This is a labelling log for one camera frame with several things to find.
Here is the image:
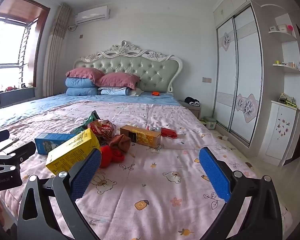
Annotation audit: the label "row of small trinkets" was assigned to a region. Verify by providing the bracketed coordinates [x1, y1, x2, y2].
[0, 85, 34, 92]

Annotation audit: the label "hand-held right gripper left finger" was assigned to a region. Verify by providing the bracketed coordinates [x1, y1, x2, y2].
[17, 148, 102, 240]

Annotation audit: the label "brown fuzzy cloth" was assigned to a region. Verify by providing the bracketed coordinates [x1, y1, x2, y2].
[109, 134, 132, 153]

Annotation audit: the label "bedside nightstand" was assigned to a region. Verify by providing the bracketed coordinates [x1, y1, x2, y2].
[179, 100, 202, 119]

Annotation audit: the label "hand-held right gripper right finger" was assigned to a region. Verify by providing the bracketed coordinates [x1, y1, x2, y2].
[199, 147, 283, 240]

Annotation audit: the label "black clothes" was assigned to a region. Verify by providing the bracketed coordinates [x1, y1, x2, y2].
[184, 96, 200, 105]

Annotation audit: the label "pile of yellow green items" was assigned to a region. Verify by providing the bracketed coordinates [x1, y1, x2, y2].
[277, 93, 297, 108]

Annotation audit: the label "red wrapper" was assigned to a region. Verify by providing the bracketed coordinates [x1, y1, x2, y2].
[145, 126, 177, 138]

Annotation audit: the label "white sliding door wardrobe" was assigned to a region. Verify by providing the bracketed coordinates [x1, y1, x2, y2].
[213, 0, 275, 148]

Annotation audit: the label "pink printed quilt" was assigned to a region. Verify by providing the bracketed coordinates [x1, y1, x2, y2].
[0, 100, 293, 240]

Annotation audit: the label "white low cabinet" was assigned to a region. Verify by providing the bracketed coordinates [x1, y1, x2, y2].
[259, 100, 300, 160]

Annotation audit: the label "window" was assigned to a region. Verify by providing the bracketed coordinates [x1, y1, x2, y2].
[0, 0, 50, 92]

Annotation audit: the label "white air conditioner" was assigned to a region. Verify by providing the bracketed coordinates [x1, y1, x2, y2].
[74, 6, 111, 25]

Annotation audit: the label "red snack bag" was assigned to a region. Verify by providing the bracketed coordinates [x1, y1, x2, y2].
[87, 119, 117, 140]

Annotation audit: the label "green tufted bed headboard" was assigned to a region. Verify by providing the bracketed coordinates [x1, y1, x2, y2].
[73, 40, 183, 94]

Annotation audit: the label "blue folded quilt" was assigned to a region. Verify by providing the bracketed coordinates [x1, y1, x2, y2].
[65, 77, 98, 88]
[66, 87, 98, 96]

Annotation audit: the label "beige curtain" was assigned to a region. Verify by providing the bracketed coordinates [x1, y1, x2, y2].
[41, 2, 72, 98]

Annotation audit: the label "green snack bag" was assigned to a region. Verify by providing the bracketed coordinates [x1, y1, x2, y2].
[70, 110, 100, 134]

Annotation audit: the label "blue bedsheet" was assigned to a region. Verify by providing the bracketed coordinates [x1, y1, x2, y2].
[0, 92, 183, 130]

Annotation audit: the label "yellow carton box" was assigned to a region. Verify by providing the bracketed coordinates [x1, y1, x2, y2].
[45, 128, 101, 176]

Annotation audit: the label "row of small bottles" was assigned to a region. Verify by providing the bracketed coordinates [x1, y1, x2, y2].
[275, 60, 300, 71]

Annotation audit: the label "gold yellow box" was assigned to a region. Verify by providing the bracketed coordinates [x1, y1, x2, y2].
[120, 125, 162, 148]

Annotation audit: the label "light blue folded blanket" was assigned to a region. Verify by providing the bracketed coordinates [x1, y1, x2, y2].
[98, 86, 133, 96]

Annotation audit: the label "curved white wall shelf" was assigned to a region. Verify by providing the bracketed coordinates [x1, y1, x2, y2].
[268, 31, 297, 43]
[272, 64, 300, 74]

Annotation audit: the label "red cloth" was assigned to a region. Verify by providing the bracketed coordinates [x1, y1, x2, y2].
[100, 145, 125, 168]

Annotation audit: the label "small white box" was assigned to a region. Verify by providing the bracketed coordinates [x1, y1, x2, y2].
[205, 116, 217, 130]

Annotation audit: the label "pink pillow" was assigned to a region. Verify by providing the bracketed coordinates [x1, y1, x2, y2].
[66, 67, 105, 83]
[95, 72, 140, 90]

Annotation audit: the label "blue white milk carton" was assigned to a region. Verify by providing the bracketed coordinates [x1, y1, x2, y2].
[34, 133, 77, 155]

